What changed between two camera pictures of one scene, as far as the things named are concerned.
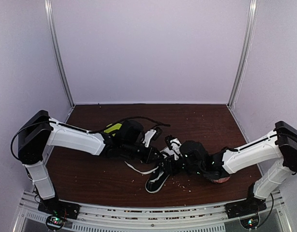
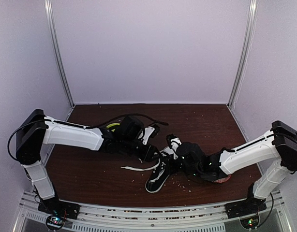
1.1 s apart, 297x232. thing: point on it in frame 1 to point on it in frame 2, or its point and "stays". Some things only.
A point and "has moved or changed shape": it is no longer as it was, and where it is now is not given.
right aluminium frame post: x=246 y=54 stays
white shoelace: x=144 y=172 has moved or changed shape
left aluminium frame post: x=51 y=22 stays
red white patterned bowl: x=221 y=180 stays
